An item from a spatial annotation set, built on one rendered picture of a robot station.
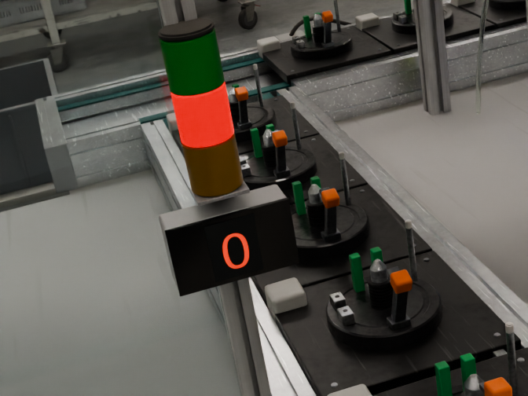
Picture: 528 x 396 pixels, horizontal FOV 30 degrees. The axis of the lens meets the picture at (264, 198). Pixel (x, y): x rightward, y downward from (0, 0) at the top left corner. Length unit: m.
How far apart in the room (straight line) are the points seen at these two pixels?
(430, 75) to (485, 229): 0.52
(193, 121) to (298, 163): 0.75
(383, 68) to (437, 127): 0.19
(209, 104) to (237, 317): 0.25
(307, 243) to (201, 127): 0.52
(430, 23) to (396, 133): 0.23
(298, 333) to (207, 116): 0.42
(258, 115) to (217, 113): 0.98
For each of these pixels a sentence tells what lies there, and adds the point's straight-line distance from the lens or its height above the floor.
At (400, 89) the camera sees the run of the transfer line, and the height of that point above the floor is 0.90.
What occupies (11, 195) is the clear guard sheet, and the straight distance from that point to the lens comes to 0.94.
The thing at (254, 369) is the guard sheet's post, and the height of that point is 1.03.
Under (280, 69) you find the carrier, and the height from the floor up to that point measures 0.97.
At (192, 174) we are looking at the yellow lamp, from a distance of 0.91.
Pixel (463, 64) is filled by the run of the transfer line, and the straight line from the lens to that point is 2.20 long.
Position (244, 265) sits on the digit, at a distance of 0.94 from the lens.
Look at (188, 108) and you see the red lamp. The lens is 0.88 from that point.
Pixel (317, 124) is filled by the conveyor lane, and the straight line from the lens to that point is 1.85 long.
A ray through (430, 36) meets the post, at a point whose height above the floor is 1.03.
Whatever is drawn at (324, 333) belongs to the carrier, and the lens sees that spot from 1.21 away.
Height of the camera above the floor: 1.64
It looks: 25 degrees down
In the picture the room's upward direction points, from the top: 10 degrees counter-clockwise
